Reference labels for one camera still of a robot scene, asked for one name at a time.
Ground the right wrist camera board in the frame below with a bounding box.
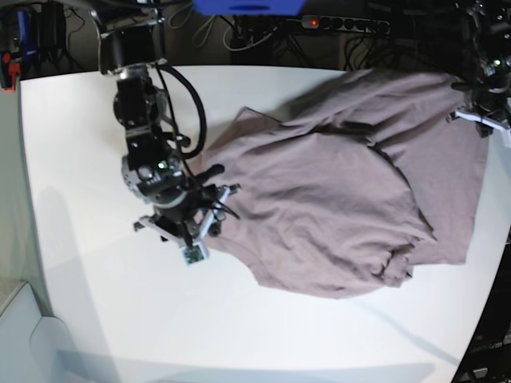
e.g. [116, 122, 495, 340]
[180, 245, 209, 267]

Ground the red black clamp tool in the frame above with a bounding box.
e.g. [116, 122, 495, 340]
[1, 50, 21, 93]

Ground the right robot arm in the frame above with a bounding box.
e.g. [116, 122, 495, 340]
[90, 1, 238, 265]

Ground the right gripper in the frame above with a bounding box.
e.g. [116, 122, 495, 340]
[121, 156, 240, 253]

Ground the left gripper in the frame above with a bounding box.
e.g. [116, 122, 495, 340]
[446, 87, 510, 148]

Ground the blue box overhead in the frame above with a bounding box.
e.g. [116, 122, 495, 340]
[193, 0, 305, 16]

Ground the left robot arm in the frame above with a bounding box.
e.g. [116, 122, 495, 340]
[447, 1, 510, 148]

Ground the power strip with red switch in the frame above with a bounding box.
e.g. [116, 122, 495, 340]
[300, 15, 390, 35]

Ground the mauve t-shirt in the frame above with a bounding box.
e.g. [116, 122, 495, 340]
[193, 69, 488, 298]

